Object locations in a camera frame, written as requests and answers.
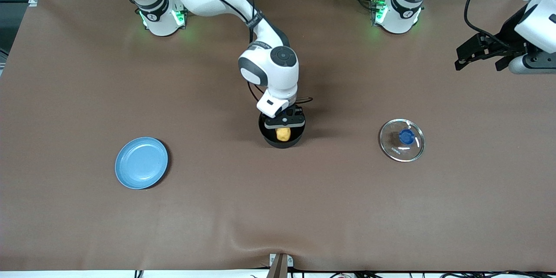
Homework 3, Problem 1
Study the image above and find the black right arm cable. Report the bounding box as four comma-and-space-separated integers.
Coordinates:
152, 0, 314, 109

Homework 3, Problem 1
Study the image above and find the grey metal bracket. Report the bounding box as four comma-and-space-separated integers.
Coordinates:
269, 254, 294, 267

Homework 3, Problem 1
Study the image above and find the brown post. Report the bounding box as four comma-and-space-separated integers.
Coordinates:
267, 255, 289, 278

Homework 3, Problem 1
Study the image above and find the brown table cover mat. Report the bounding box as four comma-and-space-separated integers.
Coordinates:
0, 0, 556, 272

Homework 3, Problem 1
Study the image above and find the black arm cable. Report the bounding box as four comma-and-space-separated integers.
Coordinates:
152, 0, 314, 109
463, 0, 522, 49

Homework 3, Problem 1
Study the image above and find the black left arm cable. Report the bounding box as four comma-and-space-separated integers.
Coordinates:
463, 0, 522, 49

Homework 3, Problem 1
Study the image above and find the black pot with blue handle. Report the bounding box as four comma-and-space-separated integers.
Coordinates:
258, 112, 306, 149

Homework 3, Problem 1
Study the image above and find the blue round plate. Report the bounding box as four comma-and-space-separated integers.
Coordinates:
115, 137, 169, 190

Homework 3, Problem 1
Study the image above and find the glass lid with blue knob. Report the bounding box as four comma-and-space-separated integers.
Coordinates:
379, 118, 426, 163

